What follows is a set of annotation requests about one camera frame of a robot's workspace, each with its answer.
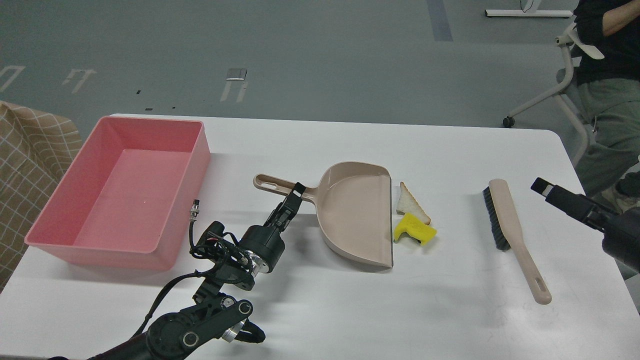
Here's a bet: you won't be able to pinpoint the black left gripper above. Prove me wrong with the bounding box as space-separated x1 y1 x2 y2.
238 182 306 274

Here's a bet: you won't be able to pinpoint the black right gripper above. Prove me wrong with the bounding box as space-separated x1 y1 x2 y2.
530 177 624 234

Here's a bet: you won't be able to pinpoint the beige plastic dustpan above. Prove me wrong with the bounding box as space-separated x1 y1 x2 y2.
253 161 394 273

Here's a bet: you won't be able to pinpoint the beige hand brush black bristles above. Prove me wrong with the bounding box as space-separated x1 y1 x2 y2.
482 178 553 305

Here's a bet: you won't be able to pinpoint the triangular bread slice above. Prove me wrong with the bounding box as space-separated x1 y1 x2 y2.
395 181 432 225

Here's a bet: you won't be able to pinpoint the yellow sponge piece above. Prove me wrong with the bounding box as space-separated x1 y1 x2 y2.
392 212 438 247

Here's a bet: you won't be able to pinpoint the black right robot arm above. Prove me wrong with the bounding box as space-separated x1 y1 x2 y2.
530 177 640 272

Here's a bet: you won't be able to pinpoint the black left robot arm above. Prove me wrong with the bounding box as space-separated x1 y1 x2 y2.
95 183 306 360

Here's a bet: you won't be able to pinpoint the pink plastic bin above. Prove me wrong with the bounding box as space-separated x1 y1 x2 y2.
25 116 211 271

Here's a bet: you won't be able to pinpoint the white office chair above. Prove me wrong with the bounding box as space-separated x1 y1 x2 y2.
502 22 605 166

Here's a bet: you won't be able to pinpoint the seated person dark clothes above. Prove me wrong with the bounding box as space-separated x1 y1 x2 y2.
574 0 640 214

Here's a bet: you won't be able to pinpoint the white floor stand base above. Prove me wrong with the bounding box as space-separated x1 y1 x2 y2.
484 9 574 19

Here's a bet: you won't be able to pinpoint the brown checkered cloth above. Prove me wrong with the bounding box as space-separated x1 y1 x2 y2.
0 101 83 289

